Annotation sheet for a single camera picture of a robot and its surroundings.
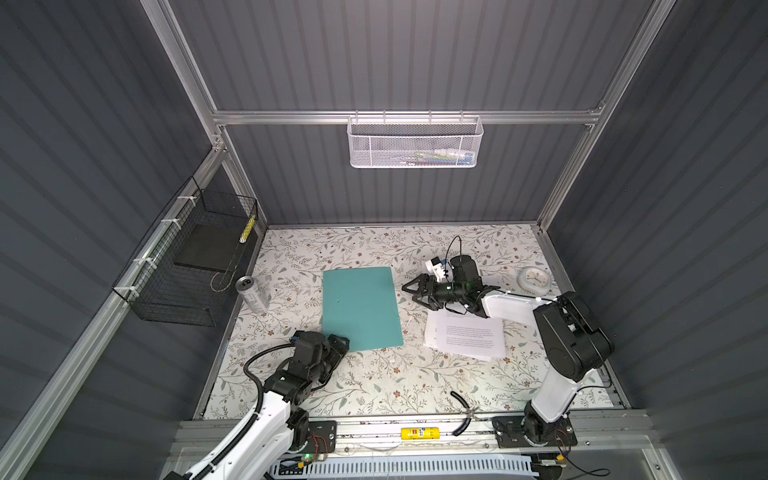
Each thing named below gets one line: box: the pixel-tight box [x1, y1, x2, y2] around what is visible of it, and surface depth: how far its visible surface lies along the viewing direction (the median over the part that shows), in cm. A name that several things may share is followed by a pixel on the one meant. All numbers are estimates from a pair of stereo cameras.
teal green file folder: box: [322, 266, 404, 352], surface depth 99 cm
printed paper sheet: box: [424, 309, 506, 362], surface depth 92 cm
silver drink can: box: [235, 275, 271, 315], surface depth 89 cm
